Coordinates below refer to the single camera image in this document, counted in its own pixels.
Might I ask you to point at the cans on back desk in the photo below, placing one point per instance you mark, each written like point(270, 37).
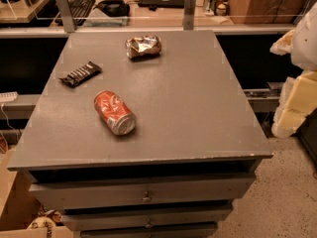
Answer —
point(216, 7)

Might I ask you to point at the grey drawer cabinet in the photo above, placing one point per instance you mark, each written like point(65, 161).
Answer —
point(193, 117)

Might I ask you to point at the cardboard box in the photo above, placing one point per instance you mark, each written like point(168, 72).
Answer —
point(18, 208)

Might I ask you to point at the black laptop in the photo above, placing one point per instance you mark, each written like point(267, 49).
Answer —
point(162, 3)

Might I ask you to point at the top grey drawer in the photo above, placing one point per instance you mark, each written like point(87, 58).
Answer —
point(138, 191)

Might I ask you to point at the black snack bar wrapper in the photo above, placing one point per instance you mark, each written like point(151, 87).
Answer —
point(82, 74)

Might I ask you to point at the metal bracket post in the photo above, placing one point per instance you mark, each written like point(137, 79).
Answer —
point(188, 17)
point(66, 16)

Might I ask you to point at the crushed silver can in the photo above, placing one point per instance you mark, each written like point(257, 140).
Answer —
point(141, 46)

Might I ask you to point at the black computer keyboard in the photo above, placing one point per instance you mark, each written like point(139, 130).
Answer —
point(80, 10)

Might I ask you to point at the left metal bracket post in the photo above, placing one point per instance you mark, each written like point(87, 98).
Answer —
point(66, 16)

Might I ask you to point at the right metal bracket post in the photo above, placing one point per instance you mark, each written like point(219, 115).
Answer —
point(188, 17)

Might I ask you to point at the grey drawer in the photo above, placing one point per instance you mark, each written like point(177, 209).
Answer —
point(146, 216)
point(192, 230)
point(138, 191)

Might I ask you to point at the red coke can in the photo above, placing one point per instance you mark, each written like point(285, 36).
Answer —
point(115, 113)

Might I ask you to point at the middle grey drawer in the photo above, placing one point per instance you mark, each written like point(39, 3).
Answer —
point(146, 216)

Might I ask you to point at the black headphones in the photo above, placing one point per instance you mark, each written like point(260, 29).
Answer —
point(114, 8)

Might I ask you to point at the white power strip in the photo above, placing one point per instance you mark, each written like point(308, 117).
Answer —
point(8, 96)

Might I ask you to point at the bottom grey drawer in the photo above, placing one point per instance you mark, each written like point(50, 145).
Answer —
point(192, 230)

